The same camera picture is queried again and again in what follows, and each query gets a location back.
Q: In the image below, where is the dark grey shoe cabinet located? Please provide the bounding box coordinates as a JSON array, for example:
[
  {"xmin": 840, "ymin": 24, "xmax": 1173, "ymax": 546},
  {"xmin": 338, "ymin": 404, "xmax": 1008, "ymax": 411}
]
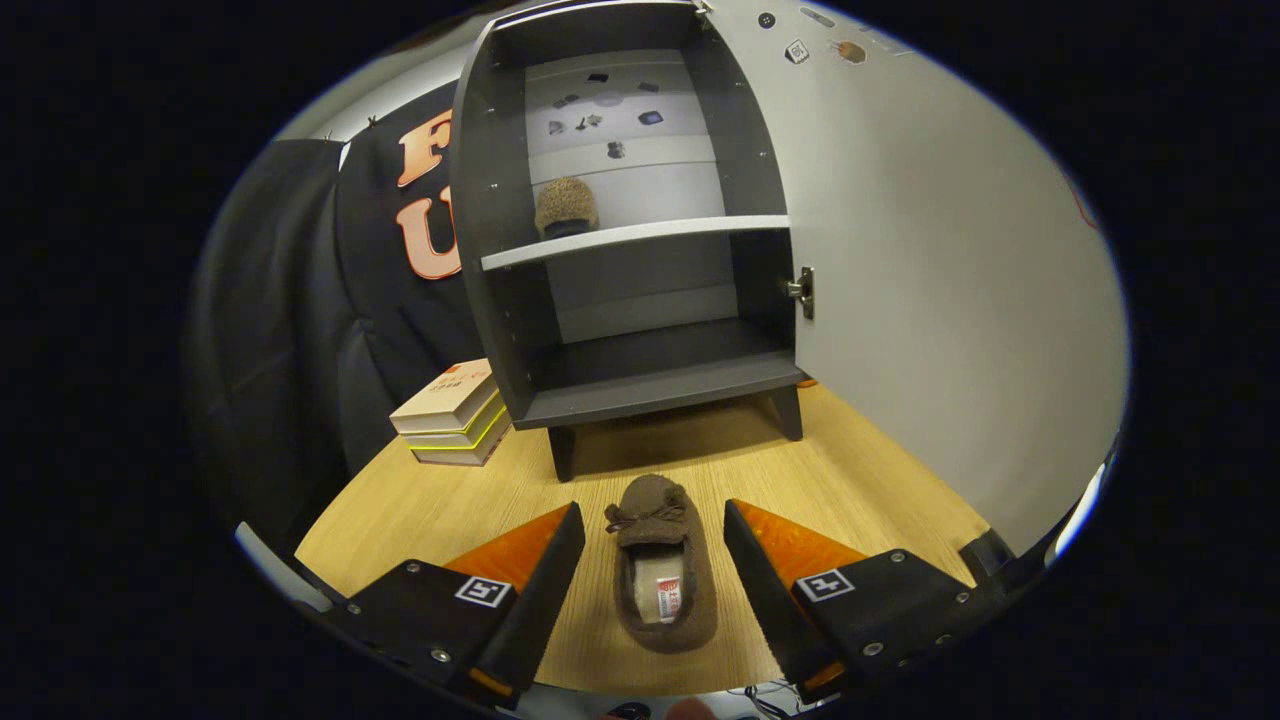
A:
[{"xmin": 447, "ymin": 0, "xmax": 811, "ymax": 483}]

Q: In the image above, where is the beige shoe cabinet door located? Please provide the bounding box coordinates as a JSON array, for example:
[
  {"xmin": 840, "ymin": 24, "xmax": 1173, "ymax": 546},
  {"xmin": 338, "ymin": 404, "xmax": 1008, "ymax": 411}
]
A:
[{"xmin": 700, "ymin": 0, "xmax": 1131, "ymax": 556}]

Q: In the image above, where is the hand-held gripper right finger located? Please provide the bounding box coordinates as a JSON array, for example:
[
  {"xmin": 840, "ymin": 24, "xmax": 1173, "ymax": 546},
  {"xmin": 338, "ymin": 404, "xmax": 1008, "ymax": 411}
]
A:
[{"xmin": 723, "ymin": 498, "xmax": 1006, "ymax": 703}]

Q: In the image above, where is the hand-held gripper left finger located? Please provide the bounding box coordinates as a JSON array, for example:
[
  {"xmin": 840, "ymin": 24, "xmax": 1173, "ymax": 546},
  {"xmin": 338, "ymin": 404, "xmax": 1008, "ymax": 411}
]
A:
[{"xmin": 345, "ymin": 502, "xmax": 587, "ymax": 711}]

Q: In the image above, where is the brown fuzzy shoe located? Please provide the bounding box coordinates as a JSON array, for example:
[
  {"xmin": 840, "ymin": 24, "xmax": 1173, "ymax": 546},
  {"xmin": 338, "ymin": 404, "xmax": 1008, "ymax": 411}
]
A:
[
  {"xmin": 534, "ymin": 177, "xmax": 601, "ymax": 241},
  {"xmin": 604, "ymin": 474, "xmax": 719, "ymax": 655}
]

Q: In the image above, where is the white cabinet shelf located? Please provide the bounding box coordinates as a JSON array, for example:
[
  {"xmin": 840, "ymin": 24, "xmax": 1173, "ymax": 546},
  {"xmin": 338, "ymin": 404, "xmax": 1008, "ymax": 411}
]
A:
[{"xmin": 481, "ymin": 215, "xmax": 791, "ymax": 272}]

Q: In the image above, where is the black backdrop cloth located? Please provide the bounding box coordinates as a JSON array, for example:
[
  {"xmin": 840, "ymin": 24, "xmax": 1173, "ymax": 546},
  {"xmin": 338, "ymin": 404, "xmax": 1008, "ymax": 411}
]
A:
[{"xmin": 185, "ymin": 80, "xmax": 501, "ymax": 561}]

